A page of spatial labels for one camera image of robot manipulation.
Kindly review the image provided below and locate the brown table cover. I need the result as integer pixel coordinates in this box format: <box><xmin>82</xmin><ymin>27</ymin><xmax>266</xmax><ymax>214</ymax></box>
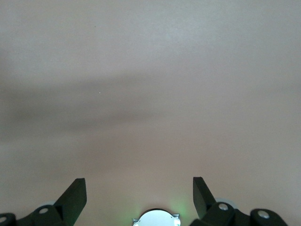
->
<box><xmin>0</xmin><ymin>0</ymin><xmax>301</xmax><ymax>226</ymax></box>

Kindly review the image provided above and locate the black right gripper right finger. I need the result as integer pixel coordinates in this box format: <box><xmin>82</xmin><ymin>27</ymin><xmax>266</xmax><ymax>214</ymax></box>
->
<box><xmin>189</xmin><ymin>177</ymin><xmax>289</xmax><ymax>226</ymax></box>

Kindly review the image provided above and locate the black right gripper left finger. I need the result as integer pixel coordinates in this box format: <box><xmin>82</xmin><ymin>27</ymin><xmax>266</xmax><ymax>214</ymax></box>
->
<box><xmin>0</xmin><ymin>178</ymin><xmax>87</xmax><ymax>226</ymax></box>

